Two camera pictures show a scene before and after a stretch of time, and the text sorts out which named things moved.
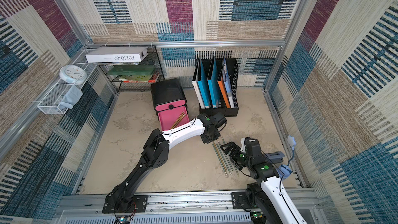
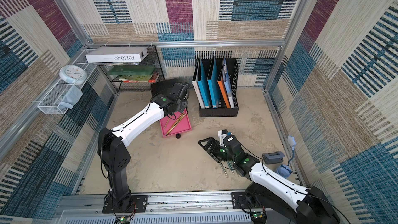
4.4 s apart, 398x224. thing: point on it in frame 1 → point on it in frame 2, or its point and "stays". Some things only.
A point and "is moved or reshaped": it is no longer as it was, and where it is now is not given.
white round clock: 73,74 stays
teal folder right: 213,85 stays
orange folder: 223,89 stays
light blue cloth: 72,97 stays
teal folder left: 203,87 stays
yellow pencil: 176,122 stays
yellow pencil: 219,155 is moved or reshaped
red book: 153,79 stays
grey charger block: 276,157 stays
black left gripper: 206,141 → 184,105
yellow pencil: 177,120 → 168,120
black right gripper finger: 232,150 → 212,146
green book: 131,70 stays
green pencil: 224,159 → 224,169
